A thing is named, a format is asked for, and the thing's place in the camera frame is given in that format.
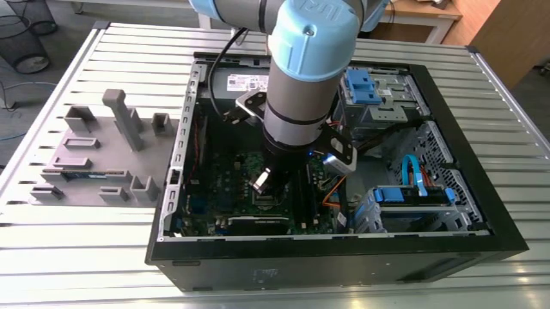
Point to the RAM stick blue label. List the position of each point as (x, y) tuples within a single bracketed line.
[(83, 176)]

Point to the blue disk carrier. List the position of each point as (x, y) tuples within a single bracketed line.
[(361, 87)]

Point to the black mesh waste basket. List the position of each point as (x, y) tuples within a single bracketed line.
[(43, 19), (26, 48)]

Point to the wooden cabinet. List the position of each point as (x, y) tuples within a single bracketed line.
[(508, 38)]

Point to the grey parts rack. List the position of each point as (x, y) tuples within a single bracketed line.
[(103, 157)]

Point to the black PC case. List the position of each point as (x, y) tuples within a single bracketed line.
[(326, 257)]

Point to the wooden desk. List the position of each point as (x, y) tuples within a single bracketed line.
[(413, 32)]

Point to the grey power supply unit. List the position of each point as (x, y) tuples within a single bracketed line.
[(233, 128)]

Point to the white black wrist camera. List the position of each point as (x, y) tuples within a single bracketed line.
[(342, 162)]

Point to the black graphics card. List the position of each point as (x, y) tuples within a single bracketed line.
[(258, 227)]

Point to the grey metal disk bay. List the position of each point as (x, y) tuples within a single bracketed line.
[(370, 222)]

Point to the black RAM slot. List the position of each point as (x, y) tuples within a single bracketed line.
[(299, 202), (308, 199), (303, 201)]

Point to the hard disk in blue carrier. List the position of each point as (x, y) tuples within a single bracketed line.
[(389, 195)]

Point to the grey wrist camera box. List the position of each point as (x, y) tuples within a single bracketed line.
[(251, 101)]

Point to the grey metal drive cage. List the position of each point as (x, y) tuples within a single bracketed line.
[(386, 116)]

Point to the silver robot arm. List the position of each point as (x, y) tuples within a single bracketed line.
[(301, 80)]

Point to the green motherboard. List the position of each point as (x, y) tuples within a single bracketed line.
[(223, 193)]

